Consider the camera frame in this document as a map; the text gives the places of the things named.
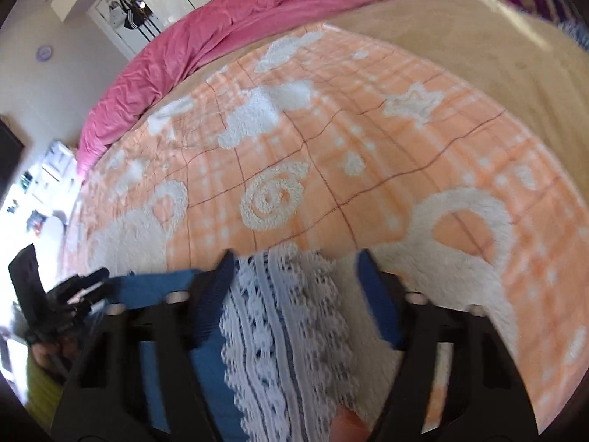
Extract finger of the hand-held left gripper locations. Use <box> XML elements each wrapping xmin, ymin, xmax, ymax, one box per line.
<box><xmin>61</xmin><ymin>282</ymin><xmax>117</xmax><ymax>317</ymax></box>
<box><xmin>68</xmin><ymin>268</ymin><xmax>112</xmax><ymax>294</ymax></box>

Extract pink duvet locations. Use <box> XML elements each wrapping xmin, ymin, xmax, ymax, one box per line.
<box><xmin>76</xmin><ymin>0</ymin><xmax>470</xmax><ymax>180</ymax></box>

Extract beige bed sheet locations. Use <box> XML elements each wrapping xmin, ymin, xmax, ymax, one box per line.
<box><xmin>322</xmin><ymin>0</ymin><xmax>589</xmax><ymax>222</ymax></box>

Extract white drawer chest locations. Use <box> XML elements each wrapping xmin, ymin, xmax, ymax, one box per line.
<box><xmin>37</xmin><ymin>140</ymin><xmax>75</xmax><ymax>194</ymax></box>

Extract black striped hanging bag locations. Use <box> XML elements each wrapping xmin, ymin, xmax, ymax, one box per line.
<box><xmin>120</xmin><ymin>0</ymin><xmax>163</xmax><ymax>43</ymax></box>

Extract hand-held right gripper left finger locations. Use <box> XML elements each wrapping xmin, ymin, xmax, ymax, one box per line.
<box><xmin>50</xmin><ymin>249</ymin><xmax>237</xmax><ymax>442</ymax></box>

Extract orange bear print blanket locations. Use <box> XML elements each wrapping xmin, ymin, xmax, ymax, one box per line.
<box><xmin>60</xmin><ymin>23</ymin><xmax>589</xmax><ymax>438</ymax></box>

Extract white hanging bag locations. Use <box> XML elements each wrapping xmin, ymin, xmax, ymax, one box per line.
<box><xmin>108</xmin><ymin>2</ymin><xmax>128</xmax><ymax>29</ymax></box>

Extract person's right hand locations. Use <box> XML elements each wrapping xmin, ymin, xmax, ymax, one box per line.
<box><xmin>332</xmin><ymin>405</ymin><xmax>371</xmax><ymax>442</ymax></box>

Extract yellow-green cloth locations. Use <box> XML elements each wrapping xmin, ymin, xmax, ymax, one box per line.
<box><xmin>23</xmin><ymin>368</ymin><xmax>70</xmax><ymax>429</ymax></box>

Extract blue pants with white lace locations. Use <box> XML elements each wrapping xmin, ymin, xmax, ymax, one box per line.
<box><xmin>108</xmin><ymin>244</ymin><xmax>369</xmax><ymax>442</ymax></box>

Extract person's left hand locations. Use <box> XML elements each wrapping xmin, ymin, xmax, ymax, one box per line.
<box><xmin>31</xmin><ymin>338</ymin><xmax>70</xmax><ymax>373</ymax></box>

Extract black wall television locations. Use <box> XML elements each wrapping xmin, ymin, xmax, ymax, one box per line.
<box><xmin>0</xmin><ymin>117</ymin><xmax>25</xmax><ymax>194</ymax></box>

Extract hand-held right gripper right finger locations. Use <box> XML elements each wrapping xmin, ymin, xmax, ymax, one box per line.
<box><xmin>356</xmin><ymin>249</ymin><xmax>541</xmax><ymax>442</ymax></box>

